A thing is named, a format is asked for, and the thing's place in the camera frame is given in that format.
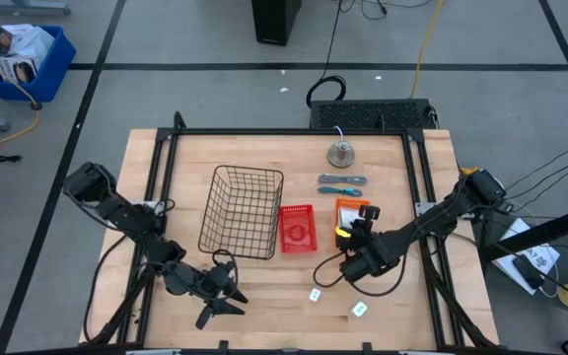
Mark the blue plastic bin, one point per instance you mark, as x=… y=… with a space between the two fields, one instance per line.
x=54 y=74

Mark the white printed paper sheet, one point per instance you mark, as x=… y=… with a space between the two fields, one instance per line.
x=545 y=254

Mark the small yellow item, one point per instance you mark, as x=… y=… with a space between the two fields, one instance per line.
x=343 y=233

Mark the white packet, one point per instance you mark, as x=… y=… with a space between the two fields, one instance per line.
x=348 y=217

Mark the orange plastic basket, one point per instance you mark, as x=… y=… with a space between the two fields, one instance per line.
x=350 y=202

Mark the black table frame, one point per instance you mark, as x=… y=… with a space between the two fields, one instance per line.
x=289 y=131

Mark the black handheld device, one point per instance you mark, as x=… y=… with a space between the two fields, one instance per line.
x=528 y=271

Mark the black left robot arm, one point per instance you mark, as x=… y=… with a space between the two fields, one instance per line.
x=131 y=217

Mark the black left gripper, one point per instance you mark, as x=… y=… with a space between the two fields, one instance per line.
x=220 y=281

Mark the metal cylinder on round base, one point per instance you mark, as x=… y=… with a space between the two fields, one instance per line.
x=340 y=154

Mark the black perforated computer case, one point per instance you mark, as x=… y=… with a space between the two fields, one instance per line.
x=368 y=114

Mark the red plastic basket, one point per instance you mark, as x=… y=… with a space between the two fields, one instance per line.
x=286 y=246

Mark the white printed cardboard box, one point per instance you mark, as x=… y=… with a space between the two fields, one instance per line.
x=15 y=66

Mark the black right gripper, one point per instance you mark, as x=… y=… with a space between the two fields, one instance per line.
x=363 y=261

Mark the black computer tower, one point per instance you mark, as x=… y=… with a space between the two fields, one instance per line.
x=275 y=22

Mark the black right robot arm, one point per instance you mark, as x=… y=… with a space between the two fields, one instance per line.
x=432 y=219

